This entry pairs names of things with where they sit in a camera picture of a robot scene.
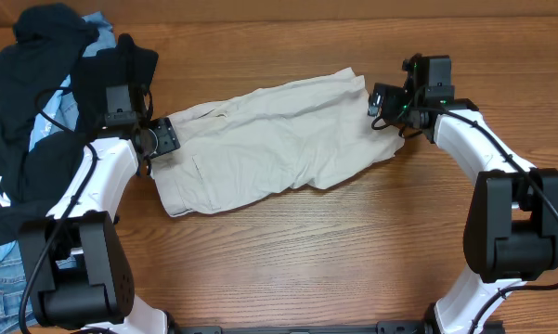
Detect beige cotton shorts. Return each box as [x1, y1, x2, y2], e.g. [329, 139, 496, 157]
[152, 68, 404, 217]

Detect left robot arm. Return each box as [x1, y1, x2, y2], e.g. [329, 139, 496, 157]
[19, 84, 179, 333]

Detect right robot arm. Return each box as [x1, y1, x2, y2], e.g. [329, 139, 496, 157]
[368, 54, 558, 334]

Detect black ribbed sweater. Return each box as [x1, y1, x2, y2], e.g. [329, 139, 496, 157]
[71, 33, 159, 140]

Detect light blue shirt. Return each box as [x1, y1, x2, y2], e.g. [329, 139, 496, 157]
[0, 11, 116, 262]

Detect black garment with white print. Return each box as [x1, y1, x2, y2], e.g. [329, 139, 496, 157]
[0, 4, 98, 245]

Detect blue denim jeans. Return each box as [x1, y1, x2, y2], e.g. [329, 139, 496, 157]
[0, 240, 75, 334]

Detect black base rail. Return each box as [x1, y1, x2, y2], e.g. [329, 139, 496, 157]
[171, 321, 437, 334]

